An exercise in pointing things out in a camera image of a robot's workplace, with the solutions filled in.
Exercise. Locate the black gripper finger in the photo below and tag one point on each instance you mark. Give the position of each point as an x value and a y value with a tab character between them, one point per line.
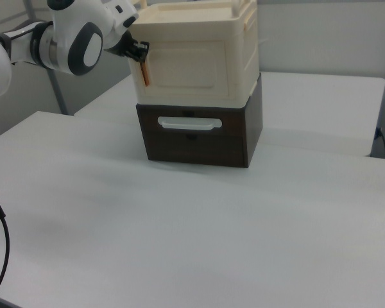
138	56
142	46

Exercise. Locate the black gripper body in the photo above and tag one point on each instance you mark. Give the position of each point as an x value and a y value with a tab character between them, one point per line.
121	47

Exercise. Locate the cream cabinet door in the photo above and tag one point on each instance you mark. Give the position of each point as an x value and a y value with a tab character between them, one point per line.
186	67

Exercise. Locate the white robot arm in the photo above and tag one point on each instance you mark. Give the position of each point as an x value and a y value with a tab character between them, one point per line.
67	38

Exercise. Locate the dark wood drawer unit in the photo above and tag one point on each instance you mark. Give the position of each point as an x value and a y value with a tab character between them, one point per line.
253	128

